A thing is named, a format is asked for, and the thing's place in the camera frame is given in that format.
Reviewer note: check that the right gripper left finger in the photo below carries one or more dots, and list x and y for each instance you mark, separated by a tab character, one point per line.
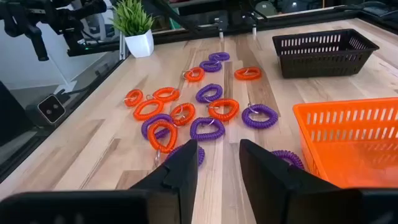
155	208

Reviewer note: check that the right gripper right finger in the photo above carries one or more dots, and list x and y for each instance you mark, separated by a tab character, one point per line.
295	205

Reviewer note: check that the orange plastic basket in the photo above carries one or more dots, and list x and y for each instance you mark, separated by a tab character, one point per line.
342	161

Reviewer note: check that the black plastic basket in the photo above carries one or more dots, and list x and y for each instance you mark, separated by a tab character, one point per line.
311	71

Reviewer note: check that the green plant in white pot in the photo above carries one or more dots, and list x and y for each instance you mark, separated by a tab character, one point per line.
140	45

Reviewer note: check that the khaki backpack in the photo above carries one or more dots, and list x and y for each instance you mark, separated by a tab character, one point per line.
265	8

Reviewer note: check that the white square table camera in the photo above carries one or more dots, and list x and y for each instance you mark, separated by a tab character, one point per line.
51	109

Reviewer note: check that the silver aluminium bracket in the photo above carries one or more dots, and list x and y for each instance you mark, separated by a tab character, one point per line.
123	46

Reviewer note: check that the black aluminium table frame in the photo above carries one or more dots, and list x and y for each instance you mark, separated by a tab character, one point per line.
186	35

